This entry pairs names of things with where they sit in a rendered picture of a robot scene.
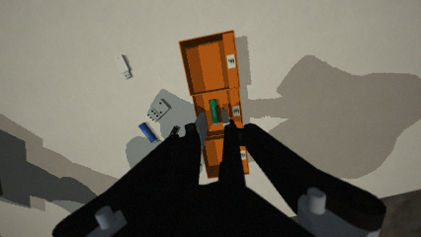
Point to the green aa battery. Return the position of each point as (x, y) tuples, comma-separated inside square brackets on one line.
[(214, 111)]

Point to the white domino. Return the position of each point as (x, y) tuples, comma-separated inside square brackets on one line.
[(157, 111)]

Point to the orange rack of bins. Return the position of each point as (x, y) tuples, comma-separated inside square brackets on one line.
[(211, 69)]

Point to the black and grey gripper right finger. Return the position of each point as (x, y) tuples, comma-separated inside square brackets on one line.
[(325, 205)]

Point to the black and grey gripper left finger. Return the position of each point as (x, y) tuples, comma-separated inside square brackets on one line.
[(138, 191)]

